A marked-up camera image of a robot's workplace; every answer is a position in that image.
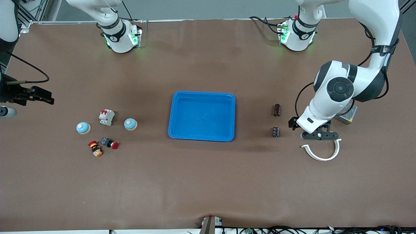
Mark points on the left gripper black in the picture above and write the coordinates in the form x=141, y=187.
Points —
x=293, y=123

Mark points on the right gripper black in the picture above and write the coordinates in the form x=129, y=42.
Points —
x=9, y=93

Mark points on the dark brown cylindrical capacitor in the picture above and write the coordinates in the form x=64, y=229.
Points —
x=276, y=131
x=276, y=110

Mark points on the blue call bell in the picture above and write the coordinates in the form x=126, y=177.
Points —
x=130, y=124
x=83, y=127

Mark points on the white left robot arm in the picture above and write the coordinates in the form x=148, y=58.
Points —
x=338, y=87

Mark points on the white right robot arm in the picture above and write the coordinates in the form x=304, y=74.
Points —
x=120, y=35

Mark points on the metal mesh power supply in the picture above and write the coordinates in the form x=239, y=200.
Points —
x=349, y=117

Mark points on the white red circuit breaker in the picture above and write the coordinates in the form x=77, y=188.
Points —
x=106, y=117

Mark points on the red orange emergency button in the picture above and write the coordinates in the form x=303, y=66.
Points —
x=96, y=149

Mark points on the red black push button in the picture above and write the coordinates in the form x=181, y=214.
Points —
x=109, y=143

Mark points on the blue plastic tray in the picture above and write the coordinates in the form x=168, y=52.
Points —
x=201, y=117

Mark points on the brown table mat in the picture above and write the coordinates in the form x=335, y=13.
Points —
x=208, y=178

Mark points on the grey metal clamp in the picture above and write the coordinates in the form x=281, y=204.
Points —
x=209, y=226

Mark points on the white curved plastic bracket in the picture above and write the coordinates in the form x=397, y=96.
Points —
x=322, y=159

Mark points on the aluminium frame post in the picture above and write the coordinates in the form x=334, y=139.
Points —
x=409, y=4
x=25, y=26

